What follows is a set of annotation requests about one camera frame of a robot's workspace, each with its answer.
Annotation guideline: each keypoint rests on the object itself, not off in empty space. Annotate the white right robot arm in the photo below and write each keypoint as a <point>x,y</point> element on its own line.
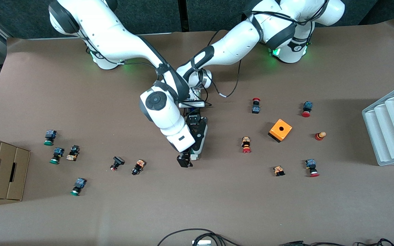
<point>115,34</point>

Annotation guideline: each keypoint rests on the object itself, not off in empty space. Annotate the red yellow button head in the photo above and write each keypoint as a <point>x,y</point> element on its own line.
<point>319,136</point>

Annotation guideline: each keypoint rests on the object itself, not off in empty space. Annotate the brown cardboard box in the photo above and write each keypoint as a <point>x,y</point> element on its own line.
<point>2,171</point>

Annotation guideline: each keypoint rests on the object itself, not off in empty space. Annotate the orange button box with hole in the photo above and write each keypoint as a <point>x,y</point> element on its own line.
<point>284,133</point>

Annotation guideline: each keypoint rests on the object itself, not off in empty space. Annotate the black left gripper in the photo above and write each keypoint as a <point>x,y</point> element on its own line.
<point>199,128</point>

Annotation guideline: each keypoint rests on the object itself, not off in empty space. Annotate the grey tray with white ridges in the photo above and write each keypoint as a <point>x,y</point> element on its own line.
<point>388,130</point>

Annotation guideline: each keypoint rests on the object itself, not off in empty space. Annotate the brown paper table cover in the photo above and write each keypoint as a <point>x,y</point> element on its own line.
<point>217,198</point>

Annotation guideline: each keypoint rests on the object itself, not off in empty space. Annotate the red emergency stop orange block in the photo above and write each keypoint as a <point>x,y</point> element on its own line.
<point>246,141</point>

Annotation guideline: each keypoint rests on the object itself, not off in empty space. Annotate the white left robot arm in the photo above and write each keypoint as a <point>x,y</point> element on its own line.
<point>238,48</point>

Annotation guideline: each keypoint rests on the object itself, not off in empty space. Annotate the green mushroom button blue block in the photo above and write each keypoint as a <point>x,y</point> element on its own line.
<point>57,153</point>
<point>79,183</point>
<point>50,134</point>

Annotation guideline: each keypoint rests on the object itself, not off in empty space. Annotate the red mushroom button blue block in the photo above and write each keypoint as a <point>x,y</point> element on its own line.
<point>255,109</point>
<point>310,164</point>
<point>307,106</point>

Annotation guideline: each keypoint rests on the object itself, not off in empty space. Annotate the orange white contact block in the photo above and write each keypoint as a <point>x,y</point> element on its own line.
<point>278,170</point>

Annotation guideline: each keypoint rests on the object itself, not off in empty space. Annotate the small white device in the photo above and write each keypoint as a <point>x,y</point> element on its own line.
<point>201,243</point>

